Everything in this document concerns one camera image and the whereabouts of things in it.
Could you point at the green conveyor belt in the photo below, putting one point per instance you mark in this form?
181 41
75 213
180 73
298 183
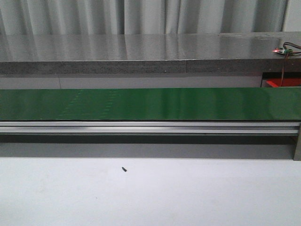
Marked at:
213 104

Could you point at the grey stone counter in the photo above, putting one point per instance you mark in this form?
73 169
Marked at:
251 52

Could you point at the aluminium conveyor side rail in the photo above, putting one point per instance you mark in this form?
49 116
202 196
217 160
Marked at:
145 127

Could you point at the red plastic bin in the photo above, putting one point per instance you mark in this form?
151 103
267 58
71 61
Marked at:
290 82

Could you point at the grey curtain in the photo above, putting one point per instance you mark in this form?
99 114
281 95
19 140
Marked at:
34 17

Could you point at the small green circuit board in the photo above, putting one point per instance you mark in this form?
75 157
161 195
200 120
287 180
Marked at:
283 51

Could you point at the grey conveyor support leg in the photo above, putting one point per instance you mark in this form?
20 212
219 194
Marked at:
297 152

